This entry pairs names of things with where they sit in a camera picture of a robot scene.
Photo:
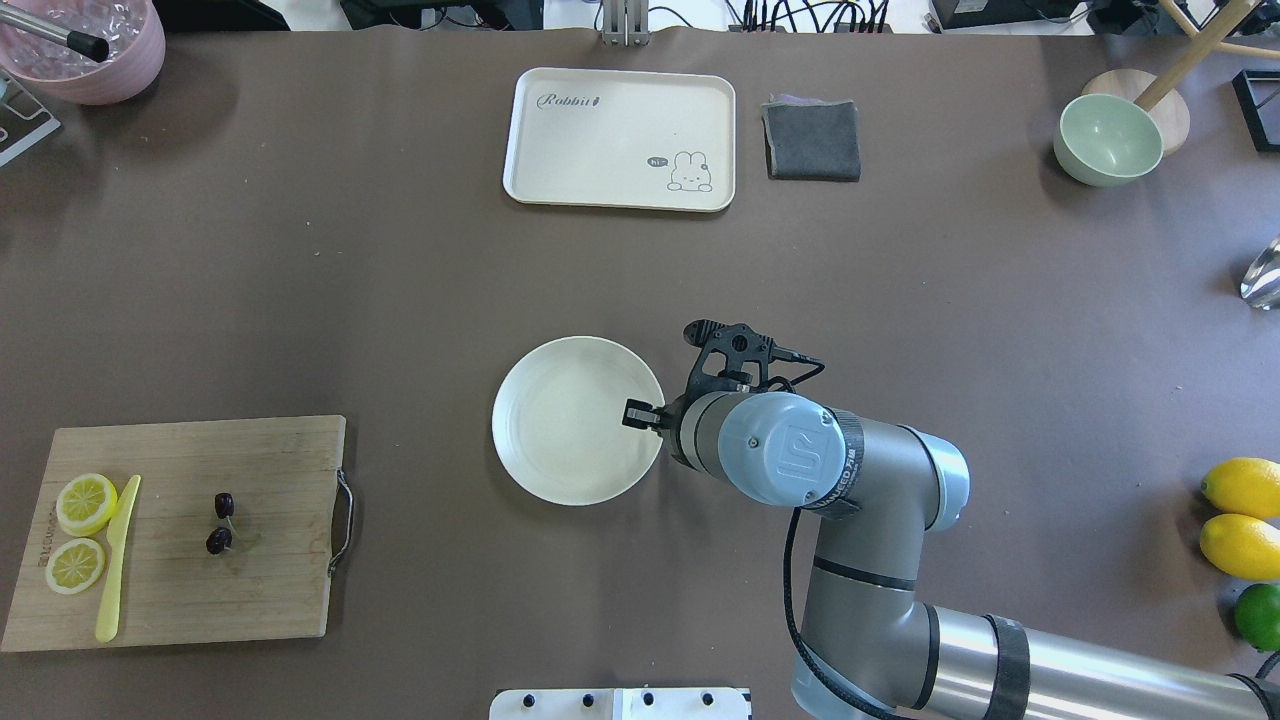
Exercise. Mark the grey folded cloth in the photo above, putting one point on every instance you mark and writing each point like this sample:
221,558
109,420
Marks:
812,140

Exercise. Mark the steel muddler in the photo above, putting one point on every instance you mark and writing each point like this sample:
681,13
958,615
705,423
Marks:
93,47

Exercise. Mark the dark red cherry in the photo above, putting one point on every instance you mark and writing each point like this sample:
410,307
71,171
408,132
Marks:
224,505
220,540

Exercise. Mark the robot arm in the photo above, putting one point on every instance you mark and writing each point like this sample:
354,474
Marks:
866,647

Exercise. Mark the lemon slice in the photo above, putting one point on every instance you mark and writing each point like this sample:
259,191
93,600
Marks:
75,566
86,505

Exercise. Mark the pink bowl with ice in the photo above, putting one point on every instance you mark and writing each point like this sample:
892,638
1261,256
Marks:
137,51

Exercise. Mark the green bowl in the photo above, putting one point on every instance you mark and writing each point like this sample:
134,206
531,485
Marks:
1103,141

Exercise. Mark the green lime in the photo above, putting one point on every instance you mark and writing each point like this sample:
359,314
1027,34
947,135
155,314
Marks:
1256,617

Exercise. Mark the wooden cutting board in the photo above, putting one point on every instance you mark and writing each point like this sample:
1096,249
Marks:
274,583

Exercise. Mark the wooden glass stand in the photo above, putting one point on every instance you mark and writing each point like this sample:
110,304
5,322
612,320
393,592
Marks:
1157,95

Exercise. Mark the cream round plate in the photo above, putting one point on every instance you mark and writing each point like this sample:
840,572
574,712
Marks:
557,421

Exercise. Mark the white wire cup rack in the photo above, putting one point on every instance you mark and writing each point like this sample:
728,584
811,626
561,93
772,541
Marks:
25,121

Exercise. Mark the steel scoop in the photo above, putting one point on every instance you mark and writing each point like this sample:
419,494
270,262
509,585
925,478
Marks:
1259,286

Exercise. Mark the yellow plastic knife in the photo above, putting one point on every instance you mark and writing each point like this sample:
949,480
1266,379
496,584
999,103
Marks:
110,606

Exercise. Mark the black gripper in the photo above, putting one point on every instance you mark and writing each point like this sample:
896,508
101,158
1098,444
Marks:
673,425

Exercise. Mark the cream rabbit tray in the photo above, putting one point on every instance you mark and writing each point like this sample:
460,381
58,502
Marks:
622,139

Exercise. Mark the wine glass rack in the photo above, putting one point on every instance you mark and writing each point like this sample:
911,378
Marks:
1254,90

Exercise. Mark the aluminium frame post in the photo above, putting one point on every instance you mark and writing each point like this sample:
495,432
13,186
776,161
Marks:
624,23

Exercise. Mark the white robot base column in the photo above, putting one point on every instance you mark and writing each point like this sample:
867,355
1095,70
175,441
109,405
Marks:
695,702

